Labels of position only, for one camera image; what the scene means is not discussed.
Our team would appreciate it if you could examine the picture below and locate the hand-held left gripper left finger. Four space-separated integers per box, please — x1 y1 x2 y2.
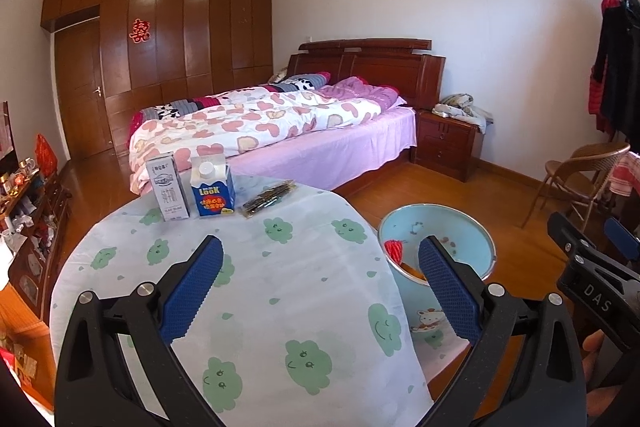
54 234 225 427

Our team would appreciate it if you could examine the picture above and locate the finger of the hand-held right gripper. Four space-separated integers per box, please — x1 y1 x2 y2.
546 212 600 267
602 216 640 269

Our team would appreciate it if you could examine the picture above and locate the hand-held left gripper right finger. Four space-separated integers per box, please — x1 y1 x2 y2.
417 234 587 427

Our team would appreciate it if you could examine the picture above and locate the light blue cartoon print bin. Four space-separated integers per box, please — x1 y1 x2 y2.
377 203 498 348

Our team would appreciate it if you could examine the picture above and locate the red foam net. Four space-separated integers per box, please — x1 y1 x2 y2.
384 238 407 267

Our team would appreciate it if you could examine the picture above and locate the person's right hand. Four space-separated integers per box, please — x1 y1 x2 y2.
580 329 623 394

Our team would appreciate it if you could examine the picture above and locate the wicker chair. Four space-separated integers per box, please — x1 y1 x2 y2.
522 142 632 228

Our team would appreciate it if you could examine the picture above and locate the red striped towel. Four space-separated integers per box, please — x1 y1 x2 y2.
607 152 640 198

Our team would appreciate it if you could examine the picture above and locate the blue drink carton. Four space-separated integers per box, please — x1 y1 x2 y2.
190 155 237 219

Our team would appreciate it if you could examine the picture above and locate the white milk carton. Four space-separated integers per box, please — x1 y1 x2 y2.
146 153 191 223

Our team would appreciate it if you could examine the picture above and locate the cloud print tablecloth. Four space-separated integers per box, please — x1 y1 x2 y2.
49 174 435 427

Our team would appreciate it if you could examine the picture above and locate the bag of dark sticks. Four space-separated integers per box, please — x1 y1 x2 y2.
241 179 296 219

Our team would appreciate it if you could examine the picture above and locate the wooden nightstand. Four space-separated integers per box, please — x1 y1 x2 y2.
414 108 485 182

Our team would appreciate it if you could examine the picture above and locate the red hanging garment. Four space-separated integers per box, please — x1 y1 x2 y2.
587 0 621 118

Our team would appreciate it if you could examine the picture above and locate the cluttered wooden cabinet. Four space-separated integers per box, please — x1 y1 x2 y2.
0 167 73 323

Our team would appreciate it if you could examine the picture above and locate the pile of grey clothes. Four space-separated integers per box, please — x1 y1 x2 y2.
432 93 493 130

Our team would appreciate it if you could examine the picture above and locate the heart print quilt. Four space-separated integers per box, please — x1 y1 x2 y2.
129 92 401 188

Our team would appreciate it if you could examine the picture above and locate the dark hanging coat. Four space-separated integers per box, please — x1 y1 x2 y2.
597 0 640 138

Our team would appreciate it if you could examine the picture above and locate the pink bed sheet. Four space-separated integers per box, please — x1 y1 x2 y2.
220 107 417 192

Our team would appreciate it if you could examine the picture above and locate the red plastic bag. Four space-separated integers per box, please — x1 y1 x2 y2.
34 134 60 175

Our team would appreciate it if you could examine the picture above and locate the purple quilt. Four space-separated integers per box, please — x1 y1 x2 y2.
320 76 407 110

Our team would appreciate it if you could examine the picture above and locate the wooden door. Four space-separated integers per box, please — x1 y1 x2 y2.
54 19 118 160

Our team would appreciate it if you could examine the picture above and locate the wooden bed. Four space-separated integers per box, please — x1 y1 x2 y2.
127 38 447 195

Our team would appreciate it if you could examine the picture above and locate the wooden wardrobe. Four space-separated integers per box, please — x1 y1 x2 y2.
40 0 275 162

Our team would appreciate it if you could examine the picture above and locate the red paper decoration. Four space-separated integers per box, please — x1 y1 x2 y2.
129 19 151 44

